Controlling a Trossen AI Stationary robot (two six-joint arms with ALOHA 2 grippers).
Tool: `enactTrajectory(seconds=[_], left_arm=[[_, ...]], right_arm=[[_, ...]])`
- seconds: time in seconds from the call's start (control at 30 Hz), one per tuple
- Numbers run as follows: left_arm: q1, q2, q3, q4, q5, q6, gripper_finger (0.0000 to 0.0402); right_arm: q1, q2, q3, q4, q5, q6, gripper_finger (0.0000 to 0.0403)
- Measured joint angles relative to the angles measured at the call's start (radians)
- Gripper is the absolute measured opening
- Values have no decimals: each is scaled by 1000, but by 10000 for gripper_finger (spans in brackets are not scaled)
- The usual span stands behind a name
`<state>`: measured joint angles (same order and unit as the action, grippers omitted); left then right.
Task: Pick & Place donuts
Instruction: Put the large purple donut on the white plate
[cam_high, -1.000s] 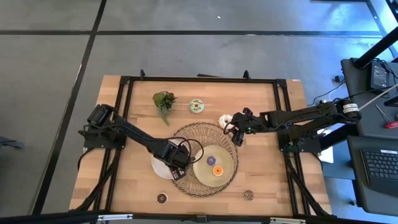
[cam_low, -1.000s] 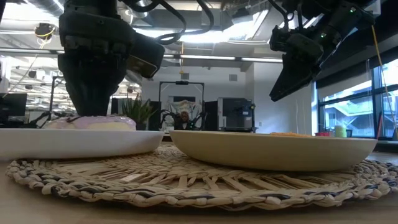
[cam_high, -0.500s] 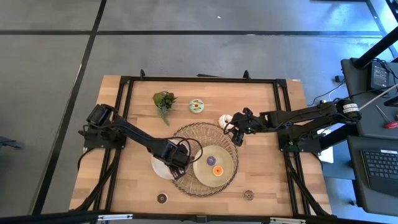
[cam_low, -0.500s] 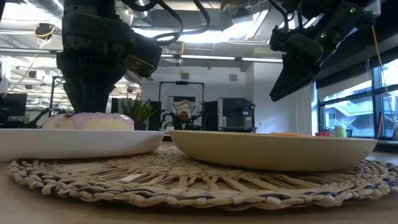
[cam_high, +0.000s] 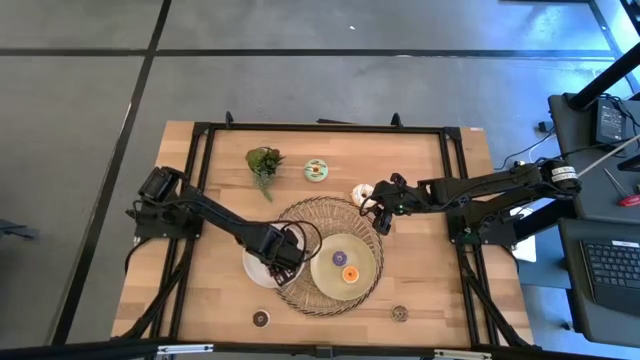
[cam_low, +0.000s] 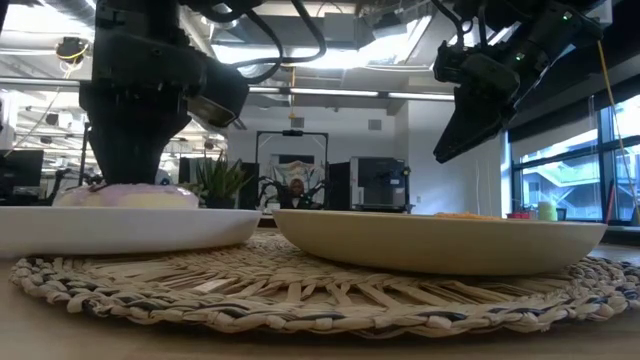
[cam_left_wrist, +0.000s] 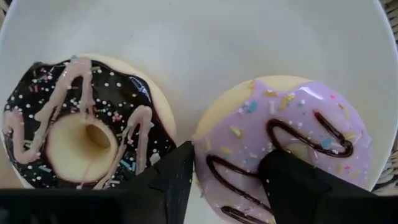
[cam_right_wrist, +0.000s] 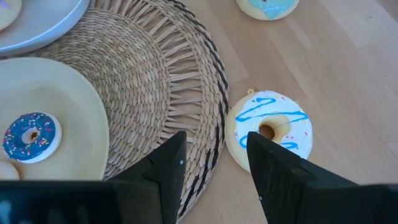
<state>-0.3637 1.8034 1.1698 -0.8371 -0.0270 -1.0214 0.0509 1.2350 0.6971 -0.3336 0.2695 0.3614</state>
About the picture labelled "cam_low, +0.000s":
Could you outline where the black background rig frame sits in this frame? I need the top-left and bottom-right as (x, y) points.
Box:
(77, 119), (99, 187)
(254, 129), (330, 211)

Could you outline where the pink donut with chocolate drizzle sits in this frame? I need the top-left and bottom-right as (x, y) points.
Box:
(52, 182), (201, 210)

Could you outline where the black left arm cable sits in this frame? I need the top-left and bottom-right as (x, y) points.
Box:
(197, 0), (329, 85)

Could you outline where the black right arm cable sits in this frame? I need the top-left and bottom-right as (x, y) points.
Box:
(430, 0), (489, 51)

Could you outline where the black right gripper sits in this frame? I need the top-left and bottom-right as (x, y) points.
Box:
(432, 42), (556, 165)

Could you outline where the round woven straw placemat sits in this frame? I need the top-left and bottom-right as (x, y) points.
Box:
(8, 227), (640, 340)

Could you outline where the black computer monitor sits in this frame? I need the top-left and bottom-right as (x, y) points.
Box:
(0, 148), (45, 189)

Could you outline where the spiky green potted plant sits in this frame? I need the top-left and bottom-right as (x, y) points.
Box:
(195, 151), (253, 210)

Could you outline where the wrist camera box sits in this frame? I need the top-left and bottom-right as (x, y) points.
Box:
(185, 56), (250, 129)
(432, 40), (521, 101)

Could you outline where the long ceiling light bar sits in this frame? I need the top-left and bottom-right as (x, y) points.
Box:
(248, 85), (456, 103)

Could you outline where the black window frame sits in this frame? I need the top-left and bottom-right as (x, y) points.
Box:
(509, 99), (640, 224)

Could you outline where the black equipment cabinet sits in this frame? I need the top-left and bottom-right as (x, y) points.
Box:
(348, 155), (414, 214)

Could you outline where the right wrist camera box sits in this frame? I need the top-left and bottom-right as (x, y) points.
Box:
(432, 40), (521, 101)

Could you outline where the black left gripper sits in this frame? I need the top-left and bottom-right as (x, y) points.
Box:
(79, 24), (209, 185)

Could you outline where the beige round plate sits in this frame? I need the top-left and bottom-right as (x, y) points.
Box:
(272, 208), (609, 277)

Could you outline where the white round plate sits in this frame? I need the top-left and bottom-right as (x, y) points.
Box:
(0, 206), (263, 260)

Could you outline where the white cloth cover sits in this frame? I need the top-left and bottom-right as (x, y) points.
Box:
(262, 159), (325, 209)

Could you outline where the black ceiling device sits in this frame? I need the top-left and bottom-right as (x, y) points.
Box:
(53, 35), (92, 67)

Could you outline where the person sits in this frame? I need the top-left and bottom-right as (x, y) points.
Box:
(285, 177), (307, 210)

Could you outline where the yellow-green cylinder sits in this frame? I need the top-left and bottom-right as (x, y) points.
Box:
(536, 200), (558, 222)

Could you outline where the silver rectangular air duct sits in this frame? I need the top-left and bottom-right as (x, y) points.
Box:
(405, 14), (506, 69)

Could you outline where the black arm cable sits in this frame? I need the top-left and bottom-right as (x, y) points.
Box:
(430, 0), (489, 51)
(197, 0), (329, 85)

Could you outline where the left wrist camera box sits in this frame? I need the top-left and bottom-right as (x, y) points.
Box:
(185, 56), (250, 129)

